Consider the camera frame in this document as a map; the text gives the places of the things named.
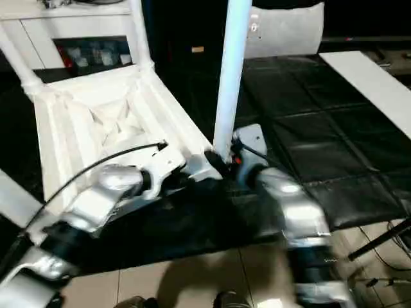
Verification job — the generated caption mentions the white plastic table leg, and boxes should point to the white plastic table leg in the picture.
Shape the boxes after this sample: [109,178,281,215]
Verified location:
[0,19,45,98]
[0,169,45,228]
[211,0,255,165]
[127,0,157,77]

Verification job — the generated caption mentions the white plastic table top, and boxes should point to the white plastic table top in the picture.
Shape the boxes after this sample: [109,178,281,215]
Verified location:
[27,62,226,245]

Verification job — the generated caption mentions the black work mat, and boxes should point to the black work mat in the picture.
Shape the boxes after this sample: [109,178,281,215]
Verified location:
[0,54,411,277]

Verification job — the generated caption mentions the light grey pillow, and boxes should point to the light grey pillow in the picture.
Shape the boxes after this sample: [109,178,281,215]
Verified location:
[245,2,326,60]

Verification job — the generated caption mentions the black sofa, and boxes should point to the black sofa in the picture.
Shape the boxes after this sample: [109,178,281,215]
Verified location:
[143,0,411,62]

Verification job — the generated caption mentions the white flat board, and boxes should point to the white flat board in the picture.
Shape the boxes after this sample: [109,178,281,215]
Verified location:
[319,50,411,141]

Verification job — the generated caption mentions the small red bottle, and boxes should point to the small red bottle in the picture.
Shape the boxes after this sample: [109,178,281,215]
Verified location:
[57,47,74,69]

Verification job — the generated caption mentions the white cabinet with glass doors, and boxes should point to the white cabinet with glass doors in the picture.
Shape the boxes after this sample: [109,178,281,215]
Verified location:
[0,0,152,77]

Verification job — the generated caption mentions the dark bag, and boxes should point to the dark bag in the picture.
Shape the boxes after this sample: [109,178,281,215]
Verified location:
[76,0,127,6]

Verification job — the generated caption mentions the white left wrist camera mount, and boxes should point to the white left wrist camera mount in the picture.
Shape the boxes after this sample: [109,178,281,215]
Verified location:
[141,146,188,200]

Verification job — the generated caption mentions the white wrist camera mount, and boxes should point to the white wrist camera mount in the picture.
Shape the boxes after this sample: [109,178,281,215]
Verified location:
[141,146,188,200]
[232,123,270,187]

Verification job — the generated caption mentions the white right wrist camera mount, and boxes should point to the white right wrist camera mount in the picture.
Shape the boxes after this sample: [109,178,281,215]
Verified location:
[232,123,270,187]

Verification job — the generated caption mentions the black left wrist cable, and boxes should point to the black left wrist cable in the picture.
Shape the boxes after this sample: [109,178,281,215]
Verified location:
[0,139,170,271]

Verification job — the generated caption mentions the black table frame leg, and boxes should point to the black table frame leg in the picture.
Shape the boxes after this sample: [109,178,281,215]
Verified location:
[348,218,411,262]

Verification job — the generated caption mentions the thin grey floor wires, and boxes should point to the thin grey floor wires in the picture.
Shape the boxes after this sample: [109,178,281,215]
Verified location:
[359,221,411,271]

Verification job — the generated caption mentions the grey metal frame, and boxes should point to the grey metal frame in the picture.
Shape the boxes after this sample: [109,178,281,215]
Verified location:
[351,275,411,308]

